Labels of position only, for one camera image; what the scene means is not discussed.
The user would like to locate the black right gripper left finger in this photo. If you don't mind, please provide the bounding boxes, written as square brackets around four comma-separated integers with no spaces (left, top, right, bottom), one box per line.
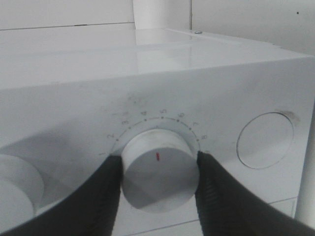
[3,155,123,236]

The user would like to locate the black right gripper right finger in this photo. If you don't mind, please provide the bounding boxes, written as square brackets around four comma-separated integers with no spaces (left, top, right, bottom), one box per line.
[195,151,315,236]

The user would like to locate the white timer knob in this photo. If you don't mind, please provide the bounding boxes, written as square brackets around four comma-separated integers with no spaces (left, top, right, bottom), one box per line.
[122,129,199,213]

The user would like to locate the round white door button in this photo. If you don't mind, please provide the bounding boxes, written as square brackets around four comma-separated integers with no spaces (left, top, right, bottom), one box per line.
[236,112,294,169]

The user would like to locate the upper white power knob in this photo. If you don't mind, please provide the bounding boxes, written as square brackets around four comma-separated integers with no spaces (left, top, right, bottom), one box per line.
[0,154,44,230]

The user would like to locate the white microwave oven body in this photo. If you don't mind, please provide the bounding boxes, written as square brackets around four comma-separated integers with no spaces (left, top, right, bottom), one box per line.
[0,26,315,236]

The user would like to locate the white pipe behind microwave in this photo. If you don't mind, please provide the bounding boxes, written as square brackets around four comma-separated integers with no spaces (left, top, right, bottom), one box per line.
[133,0,192,30]

